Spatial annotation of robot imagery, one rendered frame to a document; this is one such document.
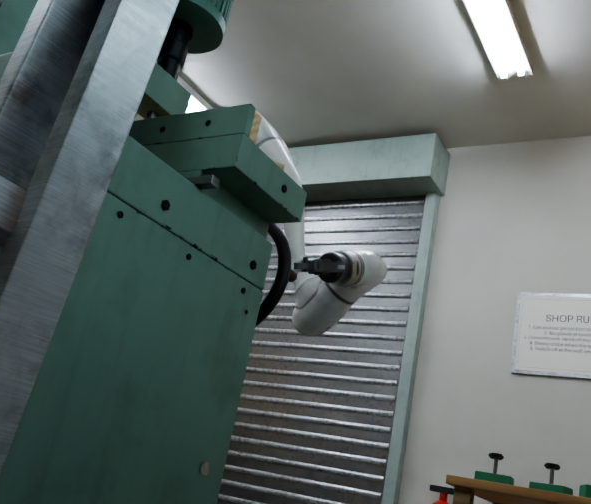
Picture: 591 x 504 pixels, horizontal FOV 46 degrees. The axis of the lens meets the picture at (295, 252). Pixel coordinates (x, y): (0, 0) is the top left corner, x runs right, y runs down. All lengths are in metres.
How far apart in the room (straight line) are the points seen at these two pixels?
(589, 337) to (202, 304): 3.10
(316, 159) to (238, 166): 3.65
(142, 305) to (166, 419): 0.17
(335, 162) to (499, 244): 1.19
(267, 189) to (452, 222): 3.34
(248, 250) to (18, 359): 0.83
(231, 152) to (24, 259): 0.75
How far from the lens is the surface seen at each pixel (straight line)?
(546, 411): 3.94
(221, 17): 1.43
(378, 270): 1.78
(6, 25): 1.04
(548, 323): 4.04
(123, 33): 0.43
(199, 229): 1.09
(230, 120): 1.15
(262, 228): 1.26
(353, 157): 4.60
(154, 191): 1.02
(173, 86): 1.36
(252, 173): 1.12
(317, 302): 1.80
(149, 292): 1.00
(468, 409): 4.04
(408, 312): 4.27
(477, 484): 2.01
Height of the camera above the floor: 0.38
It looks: 19 degrees up
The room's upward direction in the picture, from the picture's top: 12 degrees clockwise
